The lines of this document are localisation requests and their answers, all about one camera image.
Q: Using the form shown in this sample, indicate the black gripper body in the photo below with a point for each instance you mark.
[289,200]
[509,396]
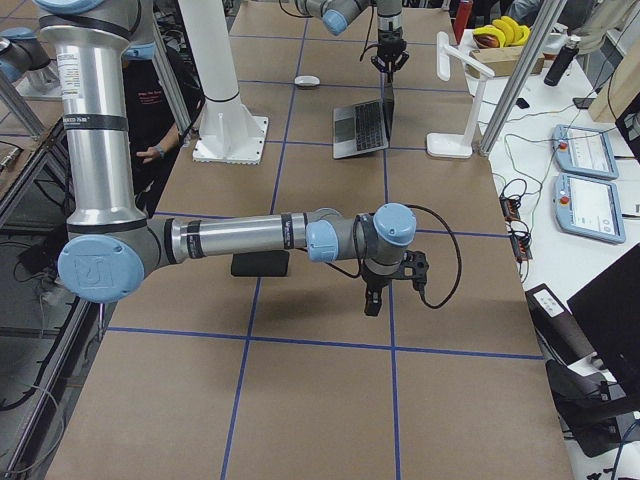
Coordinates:
[376,280]
[388,42]

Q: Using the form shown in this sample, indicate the grey laptop computer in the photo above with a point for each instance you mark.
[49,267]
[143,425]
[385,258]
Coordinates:
[364,127]

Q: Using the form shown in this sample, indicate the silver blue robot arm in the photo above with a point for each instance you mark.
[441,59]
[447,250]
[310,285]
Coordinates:
[336,15]
[122,147]

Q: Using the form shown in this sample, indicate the white computer mouse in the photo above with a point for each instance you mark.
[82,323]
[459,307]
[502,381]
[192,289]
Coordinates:
[306,81]

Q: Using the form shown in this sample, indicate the black folded mouse pad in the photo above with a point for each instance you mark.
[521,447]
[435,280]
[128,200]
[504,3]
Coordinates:
[260,264]

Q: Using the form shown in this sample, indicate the brown cardboard box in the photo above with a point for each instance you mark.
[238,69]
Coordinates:
[502,61]

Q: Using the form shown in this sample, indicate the yellow bananas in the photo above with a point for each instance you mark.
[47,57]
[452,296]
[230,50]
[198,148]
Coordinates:
[502,32]

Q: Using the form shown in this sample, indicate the orange black circuit board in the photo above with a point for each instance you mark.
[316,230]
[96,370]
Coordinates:
[517,229]

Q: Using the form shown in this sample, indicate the black water bottle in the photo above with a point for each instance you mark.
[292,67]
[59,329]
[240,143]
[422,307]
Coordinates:
[562,61]

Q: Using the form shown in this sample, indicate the far blue teach pendant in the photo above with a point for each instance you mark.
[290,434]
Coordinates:
[584,151]

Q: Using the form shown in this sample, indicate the blue teach pendant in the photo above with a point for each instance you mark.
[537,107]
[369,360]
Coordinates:
[584,151]
[588,207]

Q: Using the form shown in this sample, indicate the near blue teach pendant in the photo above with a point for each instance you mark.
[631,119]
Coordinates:
[588,207]

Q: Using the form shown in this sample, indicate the black monitor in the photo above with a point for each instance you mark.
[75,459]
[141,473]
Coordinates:
[607,311]

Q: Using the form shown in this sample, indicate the person in black clothes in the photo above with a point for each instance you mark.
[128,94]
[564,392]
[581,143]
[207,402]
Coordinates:
[154,139]

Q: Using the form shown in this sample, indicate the aluminium frame post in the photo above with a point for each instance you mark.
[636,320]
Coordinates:
[546,19]

